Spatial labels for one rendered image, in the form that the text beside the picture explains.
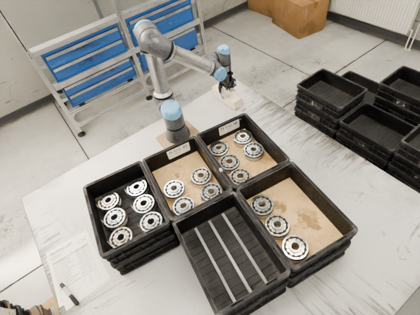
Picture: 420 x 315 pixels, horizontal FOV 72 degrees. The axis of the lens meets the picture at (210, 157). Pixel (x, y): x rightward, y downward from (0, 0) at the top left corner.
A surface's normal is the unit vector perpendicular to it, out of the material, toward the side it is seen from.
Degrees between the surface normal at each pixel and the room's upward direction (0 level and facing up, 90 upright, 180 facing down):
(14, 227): 0
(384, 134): 0
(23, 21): 90
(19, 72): 90
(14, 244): 0
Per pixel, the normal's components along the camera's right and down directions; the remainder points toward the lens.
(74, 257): -0.13, -0.64
